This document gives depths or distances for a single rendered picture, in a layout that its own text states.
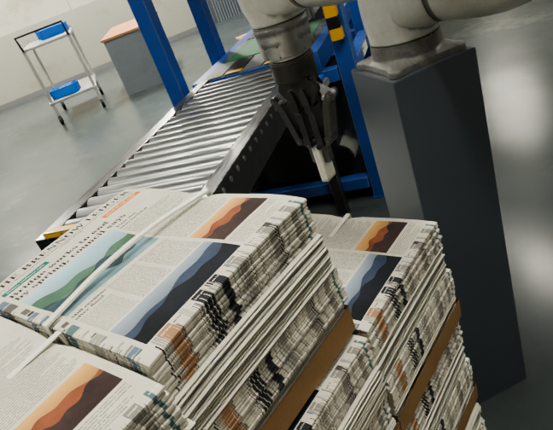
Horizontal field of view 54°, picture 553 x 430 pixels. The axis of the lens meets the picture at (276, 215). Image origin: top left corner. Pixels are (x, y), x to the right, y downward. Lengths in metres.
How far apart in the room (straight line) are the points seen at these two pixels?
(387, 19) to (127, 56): 6.37
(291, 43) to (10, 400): 0.62
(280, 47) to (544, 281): 1.49
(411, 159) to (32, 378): 0.89
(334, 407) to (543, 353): 1.21
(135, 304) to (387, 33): 0.81
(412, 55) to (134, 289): 0.80
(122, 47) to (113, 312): 6.85
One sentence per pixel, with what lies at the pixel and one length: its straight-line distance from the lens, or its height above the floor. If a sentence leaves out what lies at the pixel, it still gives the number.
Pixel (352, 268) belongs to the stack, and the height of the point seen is 0.83.
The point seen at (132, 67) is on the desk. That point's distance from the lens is 7.44.
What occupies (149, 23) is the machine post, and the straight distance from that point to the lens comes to 2.78.
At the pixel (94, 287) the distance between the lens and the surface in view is 0.70.
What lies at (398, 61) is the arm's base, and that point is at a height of 1.02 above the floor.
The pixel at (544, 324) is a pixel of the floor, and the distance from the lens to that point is 1.98.
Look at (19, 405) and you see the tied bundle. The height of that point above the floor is 1.06.
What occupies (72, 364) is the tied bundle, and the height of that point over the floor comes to 1.06.
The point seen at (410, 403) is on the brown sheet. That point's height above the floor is 0.63.
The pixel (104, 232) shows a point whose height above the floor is 1.06.
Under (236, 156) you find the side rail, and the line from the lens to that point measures 1.64.
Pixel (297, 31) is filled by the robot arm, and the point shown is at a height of 1.20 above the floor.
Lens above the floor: 1.36
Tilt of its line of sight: 27 degrees down
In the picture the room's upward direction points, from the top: 21 degrees counter-clockwise
